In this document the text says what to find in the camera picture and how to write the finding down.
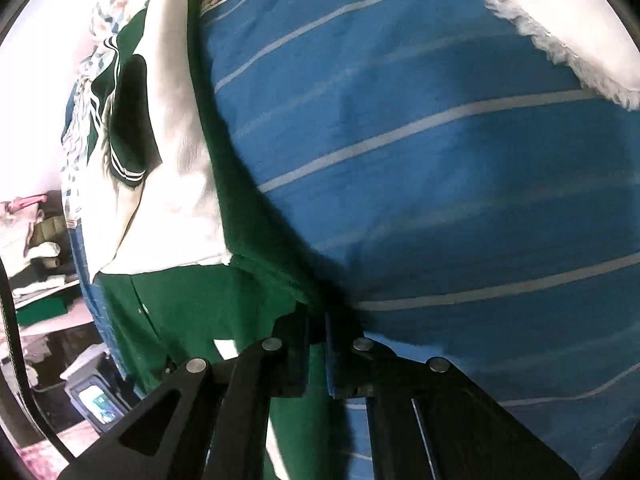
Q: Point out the pile of clothes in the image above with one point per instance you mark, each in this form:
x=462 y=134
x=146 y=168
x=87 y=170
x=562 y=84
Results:
x=35 y=255

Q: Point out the green and white jacket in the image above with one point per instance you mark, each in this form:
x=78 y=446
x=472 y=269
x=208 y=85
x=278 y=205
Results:
x=240 y=240

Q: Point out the blue striped bed sheet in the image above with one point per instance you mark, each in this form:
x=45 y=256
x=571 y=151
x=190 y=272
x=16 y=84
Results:
x=400 y=185

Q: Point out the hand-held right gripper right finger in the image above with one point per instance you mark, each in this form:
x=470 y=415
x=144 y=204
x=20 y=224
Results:
x=345 y=365

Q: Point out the white fluffy blanket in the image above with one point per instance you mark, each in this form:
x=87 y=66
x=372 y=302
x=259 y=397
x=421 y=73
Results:
x=550 y=15

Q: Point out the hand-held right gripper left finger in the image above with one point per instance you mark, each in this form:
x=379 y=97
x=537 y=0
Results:
x=294 y=360

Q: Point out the grey plastic bin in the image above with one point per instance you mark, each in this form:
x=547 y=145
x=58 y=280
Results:
x=92 y=390

